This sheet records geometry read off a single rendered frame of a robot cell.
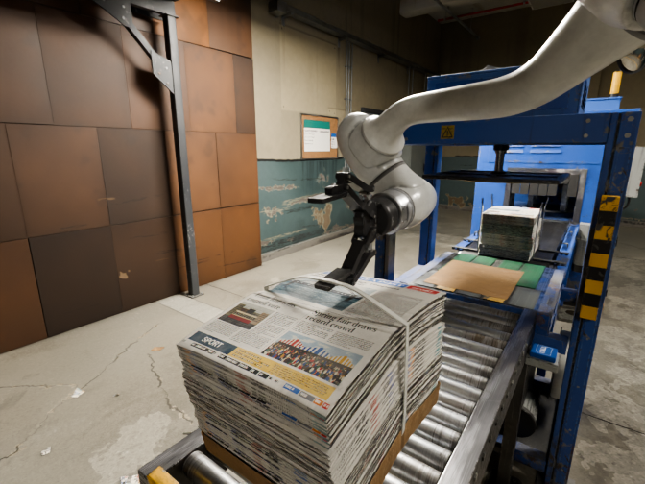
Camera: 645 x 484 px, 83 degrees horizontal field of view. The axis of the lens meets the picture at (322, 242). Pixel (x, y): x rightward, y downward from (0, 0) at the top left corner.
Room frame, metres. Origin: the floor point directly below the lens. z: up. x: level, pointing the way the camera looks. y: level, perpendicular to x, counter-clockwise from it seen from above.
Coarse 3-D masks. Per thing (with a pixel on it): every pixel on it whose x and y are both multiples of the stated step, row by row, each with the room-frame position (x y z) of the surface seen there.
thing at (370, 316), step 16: (272, 288) 0.66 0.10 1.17; (288, 288) 0.65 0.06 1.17; (304, 288) 0.65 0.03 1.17; (304, 304) 0.57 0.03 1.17; (320, 304) 0.57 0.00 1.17; (336, 304) 0.57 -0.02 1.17; (352, 304) 0.57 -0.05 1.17; (368, 304) 0.57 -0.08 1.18; (352, 320) 0.51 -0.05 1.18; (368, 320) 0.51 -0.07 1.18; (384, 320) 0.51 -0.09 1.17; (400, 336) 0.50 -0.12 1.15; (400, 352) 0.50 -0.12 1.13; (400, 368) 0.49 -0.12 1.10; (400, 384) 0.49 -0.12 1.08; (400, 400) 0.49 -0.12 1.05; (400, 416) 0.48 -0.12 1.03
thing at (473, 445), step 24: (528, 312) 1.34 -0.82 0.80; (528, 336) 1.17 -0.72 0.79; (504, 360) 1.00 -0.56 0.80; (504, 384) 0.88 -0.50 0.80; (480, 408) 0.79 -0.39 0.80; (504, 408) 0.87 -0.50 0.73; (480, 432) 0.71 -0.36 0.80; (456, 456) 0.64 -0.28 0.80; (480, 456) 0.64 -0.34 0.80; (456, 480) 0.58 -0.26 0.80; (480, 480) 0.67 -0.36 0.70
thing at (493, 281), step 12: (456, 264) 1.97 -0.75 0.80; (468, 264) 1.97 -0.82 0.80; (480, 264) 1.97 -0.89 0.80; (432, 276) 1.77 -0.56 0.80; (444, 276) 1.77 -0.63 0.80; (456, 276) 1.77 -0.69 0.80; (468, 276) 1.77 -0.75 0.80; (480, 276) 1.77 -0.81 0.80; (492, 276) 1.77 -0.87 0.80; (504, 276) 1.77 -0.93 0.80; (516, 276) 1.77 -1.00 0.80; (456, 288) 1.60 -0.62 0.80; (468, 288) 1.60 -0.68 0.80; (480, 288) 1.60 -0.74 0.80; (492, 288) 1.60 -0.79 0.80; (504, 288) 1.60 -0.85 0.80
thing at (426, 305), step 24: (312, 288) 0.65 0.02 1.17; (336, 288) 0.65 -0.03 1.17; (360, 288) 0.66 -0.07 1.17; (384, 288) 0.66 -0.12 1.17; (408, 288) 0.67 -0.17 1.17; (408, 312) 0.53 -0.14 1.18; (432, 312) 0.60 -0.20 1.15; (432, 336) 0.59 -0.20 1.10; (432, 360) 0.59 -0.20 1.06; (432, 384) 0.60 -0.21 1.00
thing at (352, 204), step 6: (348, 186) 0.61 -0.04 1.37; (348, 192) 0.61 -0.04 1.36; (354, 192) 0.63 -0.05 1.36; (342, 198) 0.64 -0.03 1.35; (348, 198) 0.63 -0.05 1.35; (354, 198) 0.63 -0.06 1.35; (348, 204) 0.65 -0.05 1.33; (354, 204) 0.64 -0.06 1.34; (360, 204) 0.64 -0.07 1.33; (366, 204) 0.65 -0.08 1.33; (354, 210) 0.67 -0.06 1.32; (366, 210) 0.65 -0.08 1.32; (372, 210) 0.66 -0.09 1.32; (372, 216) 0.66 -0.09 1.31
